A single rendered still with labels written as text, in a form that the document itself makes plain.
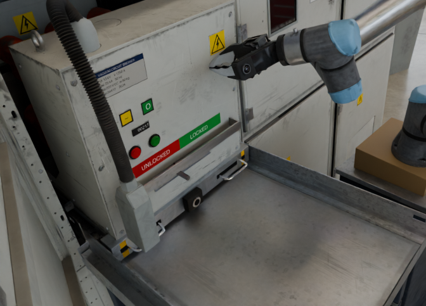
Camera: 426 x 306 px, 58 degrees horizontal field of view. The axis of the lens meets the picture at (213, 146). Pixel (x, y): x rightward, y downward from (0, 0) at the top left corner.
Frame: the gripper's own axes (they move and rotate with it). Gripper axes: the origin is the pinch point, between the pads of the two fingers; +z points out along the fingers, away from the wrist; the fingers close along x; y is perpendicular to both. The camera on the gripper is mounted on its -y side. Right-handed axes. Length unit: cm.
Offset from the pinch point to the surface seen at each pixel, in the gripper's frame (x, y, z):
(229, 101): -13.0, 7.6, 3.5
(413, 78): -129, 272, -8
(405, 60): -117, 288, -2
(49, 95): 11.2, -33.6, 17.2
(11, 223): 2, -60, 0
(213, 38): 6.4, 2.6, -1.6
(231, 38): 4.0, 9.1, -2.7
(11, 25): 27, 3, 74
